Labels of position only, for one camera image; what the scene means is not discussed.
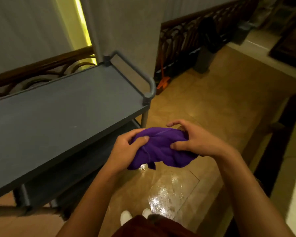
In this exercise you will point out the person's right hand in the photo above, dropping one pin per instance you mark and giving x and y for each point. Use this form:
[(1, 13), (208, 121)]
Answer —
[(199, 141)]

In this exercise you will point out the person's left hand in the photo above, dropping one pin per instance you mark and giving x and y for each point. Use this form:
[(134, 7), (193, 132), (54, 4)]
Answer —
[(120, 153)]

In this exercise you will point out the person's left thumb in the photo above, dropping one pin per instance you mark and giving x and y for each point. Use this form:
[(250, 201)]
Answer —
[(139, 141)]

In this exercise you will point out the person's right thumb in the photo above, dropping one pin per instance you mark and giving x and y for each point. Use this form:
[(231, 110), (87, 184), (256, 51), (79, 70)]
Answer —
[(180, 145)]

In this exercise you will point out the purple cloth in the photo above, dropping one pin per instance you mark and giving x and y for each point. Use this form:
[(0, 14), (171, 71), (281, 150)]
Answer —
[(160, 150)]

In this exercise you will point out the person's left forearm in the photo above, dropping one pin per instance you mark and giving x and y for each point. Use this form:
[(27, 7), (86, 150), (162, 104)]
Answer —
[(88, 199)]

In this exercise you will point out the person's right forearm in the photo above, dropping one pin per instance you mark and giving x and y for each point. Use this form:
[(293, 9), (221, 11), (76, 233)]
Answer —
[(251, 194)]

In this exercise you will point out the orange dustpan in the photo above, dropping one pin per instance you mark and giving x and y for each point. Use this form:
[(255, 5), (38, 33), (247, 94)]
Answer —
[(162, 82)]

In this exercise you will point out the person's white right shoe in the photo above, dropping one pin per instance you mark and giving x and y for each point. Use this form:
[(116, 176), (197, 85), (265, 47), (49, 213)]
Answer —
[(147, 213)]

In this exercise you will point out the person's white shoe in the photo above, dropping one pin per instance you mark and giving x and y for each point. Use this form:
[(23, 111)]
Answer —
[(125, 217), (147, 213)]

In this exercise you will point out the person's white left shoe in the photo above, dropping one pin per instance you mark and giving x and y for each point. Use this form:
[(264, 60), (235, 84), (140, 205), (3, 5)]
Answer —
[(125, 217)]

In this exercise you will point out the grey metal shelf cart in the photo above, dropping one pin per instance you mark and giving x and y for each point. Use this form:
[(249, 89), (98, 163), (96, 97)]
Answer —
[(64, 115)]

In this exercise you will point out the person's dark red shorts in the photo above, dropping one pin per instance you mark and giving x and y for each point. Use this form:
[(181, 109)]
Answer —
[(150, 227)]

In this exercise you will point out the grey trash bin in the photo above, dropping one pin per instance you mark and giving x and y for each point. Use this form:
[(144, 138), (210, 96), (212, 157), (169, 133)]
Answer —
[(204, 59)]

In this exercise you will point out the dark wooden railing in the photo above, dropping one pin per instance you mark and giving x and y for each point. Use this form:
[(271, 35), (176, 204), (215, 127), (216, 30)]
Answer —
[(34, 74), (199, 36)]

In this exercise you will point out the black bag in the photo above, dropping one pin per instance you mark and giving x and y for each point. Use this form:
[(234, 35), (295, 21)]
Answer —
[(209, 34)]

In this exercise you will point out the grey curtain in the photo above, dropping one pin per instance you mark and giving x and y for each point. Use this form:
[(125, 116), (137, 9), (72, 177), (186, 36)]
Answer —
[(51, 24)]

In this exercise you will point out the dark wooden furniture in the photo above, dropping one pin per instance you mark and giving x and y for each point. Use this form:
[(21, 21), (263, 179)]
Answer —
[(289, 44)]

